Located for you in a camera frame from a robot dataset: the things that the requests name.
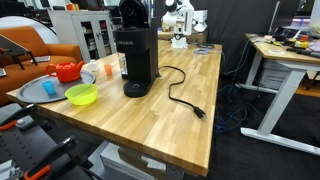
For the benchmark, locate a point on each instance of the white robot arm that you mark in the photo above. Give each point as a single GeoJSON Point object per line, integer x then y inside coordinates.
{"type": "Point", "coordinates": [181, 20]}

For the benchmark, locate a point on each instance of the black coffee maker body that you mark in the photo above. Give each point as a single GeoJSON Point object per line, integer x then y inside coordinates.
{"type": "Point", "coordinates": [140, 53]}

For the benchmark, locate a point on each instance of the clear water tank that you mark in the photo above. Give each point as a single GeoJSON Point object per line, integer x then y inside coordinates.
{"type": "Point", "coordinates": [122, 65]}

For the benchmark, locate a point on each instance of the small white shaker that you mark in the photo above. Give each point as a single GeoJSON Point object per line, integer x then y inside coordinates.
{"type": "Point", "coordinates": [93, 65]}

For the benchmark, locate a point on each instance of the lime green plastic bowl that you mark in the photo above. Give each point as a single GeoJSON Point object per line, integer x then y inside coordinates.
{"type": "Point", "coordinates": [81, 95]}

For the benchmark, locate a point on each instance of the white cardboard box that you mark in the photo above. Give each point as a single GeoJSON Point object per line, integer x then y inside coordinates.
{"type": "Point", "coordinates": [116, 160]}

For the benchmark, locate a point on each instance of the orange teapot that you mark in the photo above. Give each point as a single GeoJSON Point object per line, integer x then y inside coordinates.
{"type": "Point", "coordinates": [66, 73]}

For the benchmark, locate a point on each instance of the black fabric backdrop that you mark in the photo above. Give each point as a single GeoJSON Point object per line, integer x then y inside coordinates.
{"type": "Point", "coordinates": [233, 26]}

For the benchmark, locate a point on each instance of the orange sofa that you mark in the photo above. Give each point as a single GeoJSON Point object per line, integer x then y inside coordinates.
{"type": "Point", "coordinates": [63, 51]}

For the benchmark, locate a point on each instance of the small blue cup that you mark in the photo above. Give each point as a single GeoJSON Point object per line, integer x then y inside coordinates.
{"type": "Point", "coordinates": [48, 88]}

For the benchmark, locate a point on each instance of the white grey storage box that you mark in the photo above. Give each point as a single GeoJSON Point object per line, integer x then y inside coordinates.
{"type": "Point", "coordinates": [273, 76]}

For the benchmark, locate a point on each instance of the white glass door cabinet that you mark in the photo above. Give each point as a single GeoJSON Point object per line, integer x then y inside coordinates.
{"type": "Point", "coordinates": [63, 26]}

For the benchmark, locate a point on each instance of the black clamp orange grip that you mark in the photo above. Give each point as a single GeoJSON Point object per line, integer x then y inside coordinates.
{"type": "Point", "coordinates": [56, 153]}
{"type": "Point", "coordinates": [20, 115]}

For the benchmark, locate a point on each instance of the grey tablet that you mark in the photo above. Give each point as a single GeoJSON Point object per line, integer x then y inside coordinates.
{"type": "Point", "coordinates": [41, 59]}

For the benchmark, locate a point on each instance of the wooden desk white legs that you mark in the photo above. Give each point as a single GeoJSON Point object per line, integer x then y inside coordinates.
{"type": "Point", "coordinates": [283, 86]}

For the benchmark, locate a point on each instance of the orange containers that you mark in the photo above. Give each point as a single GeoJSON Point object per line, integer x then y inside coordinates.
{"type": "Point", "coordinates": [69, 6]}

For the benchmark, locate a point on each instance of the round grey tray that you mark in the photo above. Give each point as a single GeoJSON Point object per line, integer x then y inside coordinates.
{"type": "Point", "coordinates": [33, 91]}

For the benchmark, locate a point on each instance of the white round panel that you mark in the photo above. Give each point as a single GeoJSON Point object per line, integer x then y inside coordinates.
{"type": "Point", "coordinates": [40, 28]}

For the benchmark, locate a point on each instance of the yellow black tool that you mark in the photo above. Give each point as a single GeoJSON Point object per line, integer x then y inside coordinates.
{"type": "Point", "coordinates": [295, 43]}

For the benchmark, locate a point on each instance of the black monitor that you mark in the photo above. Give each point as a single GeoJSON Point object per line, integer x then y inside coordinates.
{"type": "Point", "coordinates": [286, 13]}

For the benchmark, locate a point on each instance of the black perforated board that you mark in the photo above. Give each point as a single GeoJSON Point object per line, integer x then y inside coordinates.
{"type": "Point", "coordinates": [20, 146]}

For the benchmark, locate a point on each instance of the black side table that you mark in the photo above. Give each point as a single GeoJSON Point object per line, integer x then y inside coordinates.
{"type": "Point", "coordinates": [13, 51]}

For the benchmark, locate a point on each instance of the grey table frame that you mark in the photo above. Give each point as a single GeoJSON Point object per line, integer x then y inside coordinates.
{"type": "Point", "coordinates": [173, 171]}

